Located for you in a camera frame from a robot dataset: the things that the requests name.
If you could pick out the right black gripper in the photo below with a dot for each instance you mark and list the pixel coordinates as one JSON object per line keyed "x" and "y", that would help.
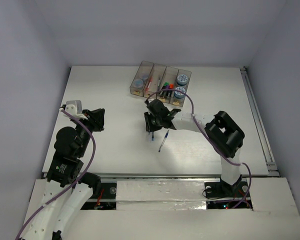
{"x": 149, "y": 127}

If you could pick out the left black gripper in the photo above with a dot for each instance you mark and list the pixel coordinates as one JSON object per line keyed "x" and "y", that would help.
{"x": 92, "y": 120}

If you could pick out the blue ballpoint pen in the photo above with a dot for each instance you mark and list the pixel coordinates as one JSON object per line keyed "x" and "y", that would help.
{"x": 163, "y": 141}

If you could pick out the pink gel pen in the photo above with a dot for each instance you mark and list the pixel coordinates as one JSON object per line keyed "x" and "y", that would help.
{"x": 149, "y": 84}

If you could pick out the paperclip jar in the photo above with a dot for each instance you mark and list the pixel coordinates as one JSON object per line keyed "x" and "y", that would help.
{"x": 144, "y": 76}
{"x": 138, "y": 83}

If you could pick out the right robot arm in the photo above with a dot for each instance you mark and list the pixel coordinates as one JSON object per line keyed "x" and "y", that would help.
{"x": 220, "y": 130}

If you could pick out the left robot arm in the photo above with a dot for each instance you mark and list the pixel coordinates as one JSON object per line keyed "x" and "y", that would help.
{"x": 68, "y": 183}

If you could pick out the clear drawer bin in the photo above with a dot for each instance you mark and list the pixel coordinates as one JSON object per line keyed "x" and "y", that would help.
{"x": 180, "y": 102}
{"x": 145, "y": 66}
{"x": 169, "y": 76}
{"x": 157, "y": 70}

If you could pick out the foil covered front board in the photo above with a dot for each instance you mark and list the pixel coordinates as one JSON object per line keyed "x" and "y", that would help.
{"x": 160, "y": 195}

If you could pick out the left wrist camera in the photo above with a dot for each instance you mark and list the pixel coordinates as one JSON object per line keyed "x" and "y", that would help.
{"x": 73, "y": 108}

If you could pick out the right aluminium rail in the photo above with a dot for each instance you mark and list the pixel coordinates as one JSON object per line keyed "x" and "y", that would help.
{"x": 260, "y": 129}

